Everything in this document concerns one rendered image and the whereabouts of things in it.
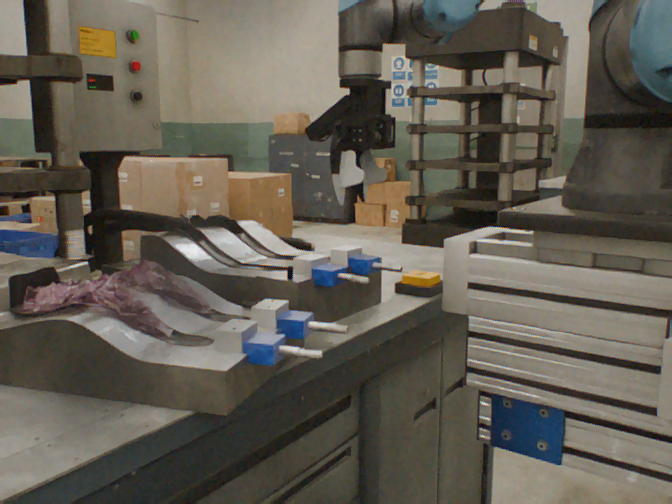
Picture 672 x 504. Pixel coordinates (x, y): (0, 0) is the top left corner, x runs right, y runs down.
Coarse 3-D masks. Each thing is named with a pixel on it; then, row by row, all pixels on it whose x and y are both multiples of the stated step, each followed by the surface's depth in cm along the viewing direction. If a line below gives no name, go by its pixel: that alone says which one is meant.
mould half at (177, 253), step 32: (256, 224) 137; (160, 256) 119; (192, 256) 116; (256, 256) 124; (224, 288) 110; (256, 288) 106; (288, 288) 102; (320, 288) 106; (352, 288) 114; (320, 320) 107
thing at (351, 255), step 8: (336, 248) 115; (344, 248) 115; (352, 248) 115; (360, 248) 117; (336, 256) 115; (344, 256) 114; (352, 256) 115; (360, 256) 115; (368, 256) 115; (376, 256) 115; (344, 264) 114; (352, 264) 114; (360, 264) 113; (368, 264) 112; (376, 264) 113; (384, 264) 112; (392, 264) 111; (352, 272) 114; (360, 272) 113; (368, 272) 112
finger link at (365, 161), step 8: (360, 152) 115; (368, 152) 114; (360, 160) 114; (368, 160) 114; (360, 168) 115; (368, 168) 115; (376, 168) 114; (368, 176) 116; (376, 176) 115; (384, 176) 114; (360, 184) 116; (368, 184) 116; (360, 192) 116
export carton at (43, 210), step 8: (32, 200) 598; (40, 200) 593; (48, 200) 588; (32, 208) 600; (40, 208) 593; (48, 208) 588; (32, 216) 602; (40, 216) 594; (48, 216) 588; (40, 224) 595; (48, 224) 589; (56, 224) 584; (48, 232) 591; (56, 232) 586
